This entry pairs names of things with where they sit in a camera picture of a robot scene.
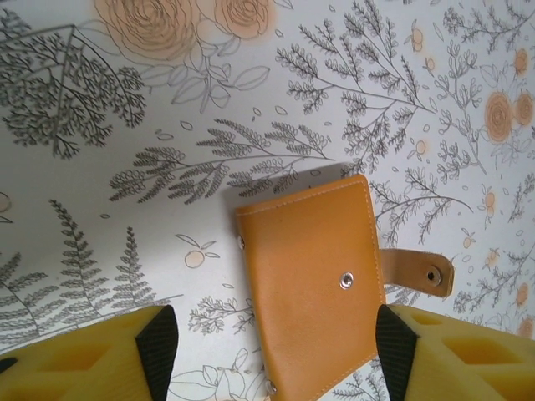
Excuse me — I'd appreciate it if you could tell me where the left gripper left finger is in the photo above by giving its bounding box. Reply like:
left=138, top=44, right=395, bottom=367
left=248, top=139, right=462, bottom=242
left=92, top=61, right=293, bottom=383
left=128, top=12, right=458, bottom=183
left=0, top=304, right=179, bottom=401

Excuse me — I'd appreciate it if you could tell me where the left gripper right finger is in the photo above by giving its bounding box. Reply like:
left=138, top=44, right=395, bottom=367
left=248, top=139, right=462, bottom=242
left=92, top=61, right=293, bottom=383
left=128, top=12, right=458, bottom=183
left=375, top=303, right=535, bottom=401

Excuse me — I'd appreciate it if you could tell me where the floral patterned tablecloth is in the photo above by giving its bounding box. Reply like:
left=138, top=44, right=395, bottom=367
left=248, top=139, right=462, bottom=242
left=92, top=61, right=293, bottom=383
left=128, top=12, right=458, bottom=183
left=0, top=0, right=535, bottom=401

